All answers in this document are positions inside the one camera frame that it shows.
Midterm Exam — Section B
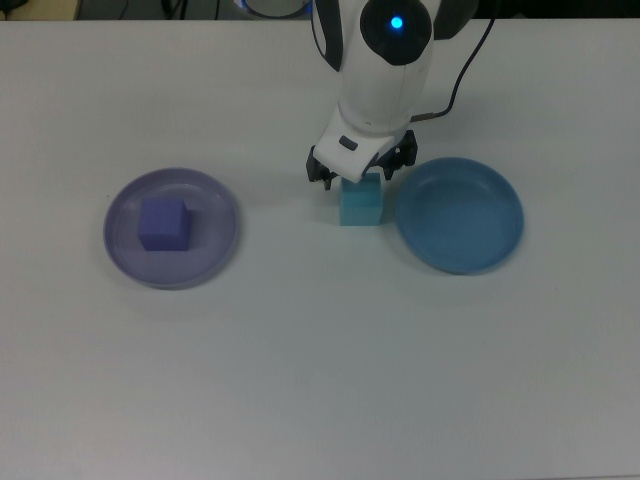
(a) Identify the blue plate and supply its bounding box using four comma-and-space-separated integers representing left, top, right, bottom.
395, 156, 527, 277

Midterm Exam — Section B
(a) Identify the purple cube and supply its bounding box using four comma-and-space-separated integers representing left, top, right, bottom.
136, 197, 194, 253

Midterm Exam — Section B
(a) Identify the cyan cube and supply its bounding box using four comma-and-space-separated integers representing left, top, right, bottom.
338, 172, 386, 228

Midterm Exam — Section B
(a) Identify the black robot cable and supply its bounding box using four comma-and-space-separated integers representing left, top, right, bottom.
410, 17, 498, 123

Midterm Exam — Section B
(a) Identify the purple plate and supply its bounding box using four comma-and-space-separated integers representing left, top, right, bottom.
102, 166, 241, 292

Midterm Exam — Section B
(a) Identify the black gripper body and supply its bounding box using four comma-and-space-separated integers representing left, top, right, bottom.
386, 129, 415, 152

